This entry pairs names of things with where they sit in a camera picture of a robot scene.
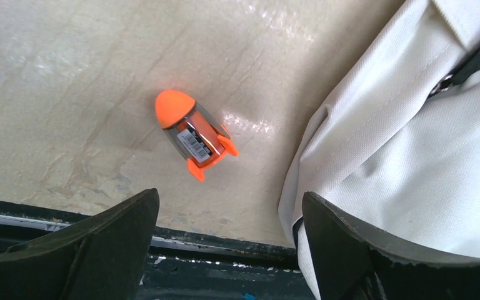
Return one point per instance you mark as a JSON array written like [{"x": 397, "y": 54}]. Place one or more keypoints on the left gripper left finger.
[{"x": 101, "y": 257}]

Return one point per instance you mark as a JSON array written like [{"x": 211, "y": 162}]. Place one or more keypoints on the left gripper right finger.
[{"x": 353, "y": 259}]

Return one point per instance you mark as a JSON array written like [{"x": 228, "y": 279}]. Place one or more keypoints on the beige canvas backpack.
[{"x": 397, "y": 142}]

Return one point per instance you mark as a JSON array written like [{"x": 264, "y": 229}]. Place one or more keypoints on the orange pencil sharpener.
[{"x": 199, "y": 138}]

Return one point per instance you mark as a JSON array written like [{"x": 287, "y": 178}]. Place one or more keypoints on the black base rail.
[{"x": 185, "y": 265}]

